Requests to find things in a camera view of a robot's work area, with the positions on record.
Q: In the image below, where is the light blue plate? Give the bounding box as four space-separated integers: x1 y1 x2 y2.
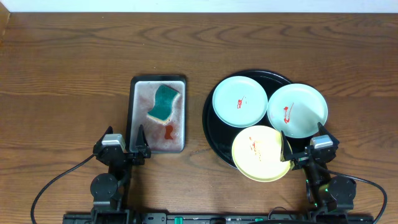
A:
211 76 268 128
267 83 328 139

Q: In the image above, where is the black round serving tray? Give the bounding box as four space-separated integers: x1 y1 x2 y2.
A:
202 70 293 168

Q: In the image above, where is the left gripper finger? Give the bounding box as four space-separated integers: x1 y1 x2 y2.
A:
135 124 151 157
96 126 113 146

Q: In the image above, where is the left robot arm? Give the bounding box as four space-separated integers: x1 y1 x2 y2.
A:
90 125 151 224

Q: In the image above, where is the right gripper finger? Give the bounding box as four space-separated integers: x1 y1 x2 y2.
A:
317 122 340 146
280 131 293 162

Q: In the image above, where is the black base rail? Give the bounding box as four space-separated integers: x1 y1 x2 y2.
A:
62 213 373 224

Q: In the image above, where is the yellow plate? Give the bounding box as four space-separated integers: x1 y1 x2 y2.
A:
231 125 291 182

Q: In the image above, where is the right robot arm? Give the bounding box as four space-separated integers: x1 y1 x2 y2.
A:
280 123 356 223

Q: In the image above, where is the black rectangular soapy tray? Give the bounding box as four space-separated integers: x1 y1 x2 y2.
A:
126 75 186 153

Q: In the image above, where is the green yellow sponge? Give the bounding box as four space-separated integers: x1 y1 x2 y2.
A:
147 85 180 124

